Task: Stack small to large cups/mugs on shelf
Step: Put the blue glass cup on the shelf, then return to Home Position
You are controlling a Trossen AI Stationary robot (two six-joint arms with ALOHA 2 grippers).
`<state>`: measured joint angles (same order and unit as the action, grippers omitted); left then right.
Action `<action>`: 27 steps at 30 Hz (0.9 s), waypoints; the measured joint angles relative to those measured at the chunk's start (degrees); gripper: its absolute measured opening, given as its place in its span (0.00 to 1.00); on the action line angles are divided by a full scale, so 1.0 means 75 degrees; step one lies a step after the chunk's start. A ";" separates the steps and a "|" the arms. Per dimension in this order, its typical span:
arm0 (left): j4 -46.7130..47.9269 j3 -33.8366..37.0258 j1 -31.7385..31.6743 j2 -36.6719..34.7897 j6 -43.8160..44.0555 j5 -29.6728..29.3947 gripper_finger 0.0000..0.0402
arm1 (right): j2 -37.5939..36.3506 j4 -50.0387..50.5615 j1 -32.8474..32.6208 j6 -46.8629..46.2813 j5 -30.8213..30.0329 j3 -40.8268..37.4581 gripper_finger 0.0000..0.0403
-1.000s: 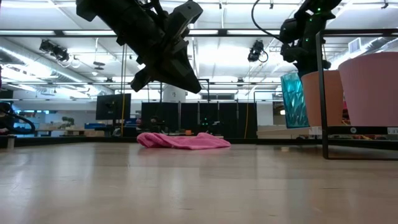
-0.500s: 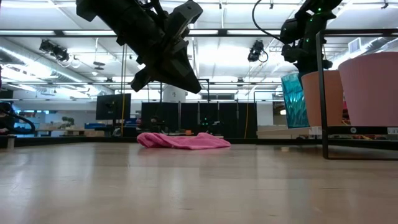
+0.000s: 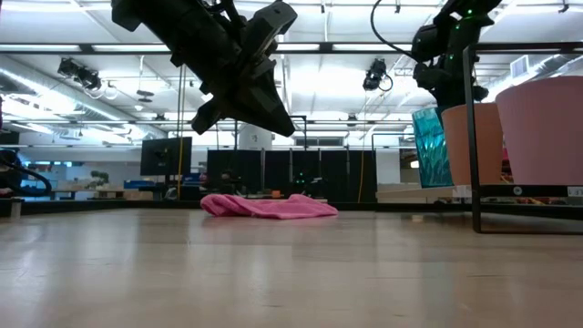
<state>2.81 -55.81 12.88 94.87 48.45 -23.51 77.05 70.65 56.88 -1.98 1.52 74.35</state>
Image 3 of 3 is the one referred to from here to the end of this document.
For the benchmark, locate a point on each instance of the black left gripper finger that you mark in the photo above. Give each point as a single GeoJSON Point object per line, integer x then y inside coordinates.
{"type": "Point", "coordinates": [266, 114]}
{"type": "Point", "coordinates": [206, 119]}

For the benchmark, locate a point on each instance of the blue faceted plastic tumbler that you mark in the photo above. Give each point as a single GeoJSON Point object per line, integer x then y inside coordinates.
{"type": "Point", "coordinates": [430, 150]}

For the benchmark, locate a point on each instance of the peach plastic cup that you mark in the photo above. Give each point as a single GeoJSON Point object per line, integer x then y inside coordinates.
{"type": "Point", "coordinates": [491, 146]}

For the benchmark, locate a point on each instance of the pink plastic cup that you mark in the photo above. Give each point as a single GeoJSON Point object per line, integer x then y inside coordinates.
{"type": "Point", "coordinates": [542, 132]}

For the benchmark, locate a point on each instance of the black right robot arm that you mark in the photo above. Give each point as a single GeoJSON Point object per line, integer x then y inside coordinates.
{"type": "Point", "coordinates": [448, 41]}

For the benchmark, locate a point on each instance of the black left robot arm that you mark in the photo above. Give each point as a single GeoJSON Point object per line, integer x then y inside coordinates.
{"type": "Point", "coordinates": [155, 18]}

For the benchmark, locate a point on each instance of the wooden shelf board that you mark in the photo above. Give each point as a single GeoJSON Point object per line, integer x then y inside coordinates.
{"type": "Point", "coordinates": [410, 193]}

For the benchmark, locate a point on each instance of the black computer monitor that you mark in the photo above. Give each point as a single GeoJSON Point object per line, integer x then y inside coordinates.
{"type": "Point", "coordinates": [164, 157]}

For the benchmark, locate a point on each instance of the black room divider panel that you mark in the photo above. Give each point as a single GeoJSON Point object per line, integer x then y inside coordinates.
{"type": "Point", "coordinates": [273, 173]}

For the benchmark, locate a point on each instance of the pink cloth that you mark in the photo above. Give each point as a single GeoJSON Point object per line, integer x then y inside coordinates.
{"type": "Point", "coordinates": [268, 207]}

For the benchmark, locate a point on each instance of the potted plant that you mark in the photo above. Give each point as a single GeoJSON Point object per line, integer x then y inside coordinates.
{"type": "Point", "coordinates": [99, 177]}

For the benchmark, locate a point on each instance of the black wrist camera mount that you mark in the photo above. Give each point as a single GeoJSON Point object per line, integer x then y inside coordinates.
{"type": "Point", "coordinates": [273, 23]}

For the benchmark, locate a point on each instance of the black ceiling camera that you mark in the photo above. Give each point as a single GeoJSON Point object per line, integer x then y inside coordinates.
{"type": "Point", "coordinates": [374, 75]}

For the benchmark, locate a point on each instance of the black aluminium rig frame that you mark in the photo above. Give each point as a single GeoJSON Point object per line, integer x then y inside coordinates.
{"type": "Point", "coordinates": [91, 207]}

